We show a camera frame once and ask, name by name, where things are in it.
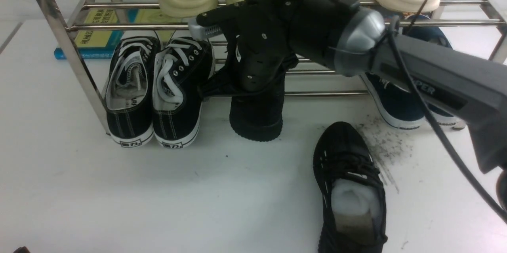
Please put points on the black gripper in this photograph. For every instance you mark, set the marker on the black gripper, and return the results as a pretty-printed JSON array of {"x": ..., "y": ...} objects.
[{"x": 262, "y": 35}]

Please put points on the black mesh sneaker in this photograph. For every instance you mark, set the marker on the black mesh sneaker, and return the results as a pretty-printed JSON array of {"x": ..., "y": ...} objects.
[
  {"x": 353, "y": 196},
  {"x": 257, "y": 118}
]

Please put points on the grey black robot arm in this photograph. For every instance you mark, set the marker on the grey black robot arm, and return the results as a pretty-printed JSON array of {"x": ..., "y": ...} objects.
[{"x": 349, "y": 39}]

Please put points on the left navy slip-on shoe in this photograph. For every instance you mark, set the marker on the left navy slip-on shoe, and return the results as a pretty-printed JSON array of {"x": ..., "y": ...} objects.
[{"x": 397, "y": 107}]

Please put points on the navy slip-on shoe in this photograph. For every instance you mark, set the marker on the navy slip-on shoe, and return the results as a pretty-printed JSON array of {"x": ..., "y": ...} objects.
[
  {"x": 397, "y": 107},
  {"x": 436, "y": 36}
]

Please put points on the right navy slip-on shoe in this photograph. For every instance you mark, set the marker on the right navy slip-on shoe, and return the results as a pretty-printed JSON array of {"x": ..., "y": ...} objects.
[{"x": 436, "y": 36}]

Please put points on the stainless steel shoe rack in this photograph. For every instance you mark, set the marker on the stainless steel shoe rack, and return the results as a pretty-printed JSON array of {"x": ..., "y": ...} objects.
[{"x": 65, "y": 32}]

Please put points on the right black canvas sneaker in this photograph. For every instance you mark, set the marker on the right black canvas sneaker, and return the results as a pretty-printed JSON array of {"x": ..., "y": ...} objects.
[{"x": 179, "y": 70}]

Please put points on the black canvas sneaker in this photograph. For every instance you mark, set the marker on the black canvas sneaker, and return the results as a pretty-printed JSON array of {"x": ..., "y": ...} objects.
[
  {"x": 179, "y": 70},
  {"x": 128, "y": 91}
]

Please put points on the left black canvas sneaker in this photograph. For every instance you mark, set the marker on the left black canvas sneaker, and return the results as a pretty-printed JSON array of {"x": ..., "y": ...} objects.
[{"x": 128, "y": 91}]

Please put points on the yellow and blue book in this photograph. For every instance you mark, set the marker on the yellow and blue book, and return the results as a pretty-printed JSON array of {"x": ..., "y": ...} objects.
[{"x": 101, "y": 44}]

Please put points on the dark object at corner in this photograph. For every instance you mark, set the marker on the dark object at corner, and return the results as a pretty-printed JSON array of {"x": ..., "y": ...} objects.
[{"x": 22, "y": 249}]

